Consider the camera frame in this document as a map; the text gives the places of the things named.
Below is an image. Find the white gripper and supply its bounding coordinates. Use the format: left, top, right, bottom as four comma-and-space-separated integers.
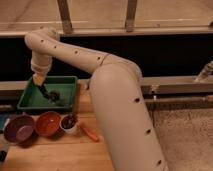
31, 61, 51, 86

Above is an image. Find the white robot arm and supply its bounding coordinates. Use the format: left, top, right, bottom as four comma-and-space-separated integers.
24, 28, 169, 171

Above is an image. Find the green plastic tray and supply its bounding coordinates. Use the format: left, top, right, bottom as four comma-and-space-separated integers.
17, 76, 78, 111

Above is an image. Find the orange bowl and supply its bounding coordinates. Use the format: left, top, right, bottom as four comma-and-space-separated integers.
35, 111, 61, 137

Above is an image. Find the blue object at left edge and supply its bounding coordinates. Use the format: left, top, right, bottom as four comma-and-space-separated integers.
0, 113, 9, 131

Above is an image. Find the white cup with dark contents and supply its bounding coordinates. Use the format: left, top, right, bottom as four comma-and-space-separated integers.
60, 115, 78, 135

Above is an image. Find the purple bowl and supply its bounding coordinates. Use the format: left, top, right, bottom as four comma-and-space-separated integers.
4, 115, 35, 143

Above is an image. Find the orange carrot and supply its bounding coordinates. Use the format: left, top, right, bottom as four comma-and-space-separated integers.
79, 122, 100, 142

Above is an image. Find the wooden cutting board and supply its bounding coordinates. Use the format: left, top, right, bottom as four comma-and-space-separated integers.
0, 80, 114, 171

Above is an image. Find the left wooden post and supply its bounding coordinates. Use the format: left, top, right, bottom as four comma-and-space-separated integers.
57, 0, 73, 34

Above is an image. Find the wooden post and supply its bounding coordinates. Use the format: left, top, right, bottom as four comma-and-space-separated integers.
125, 0, 137, 32
57, 0, 73, 34

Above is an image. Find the right wooden post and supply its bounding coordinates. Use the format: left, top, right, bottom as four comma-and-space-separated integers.
125, 0, 137, 32

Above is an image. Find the metal rail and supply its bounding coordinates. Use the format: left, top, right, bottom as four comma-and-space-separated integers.
0, 76, 213, 111

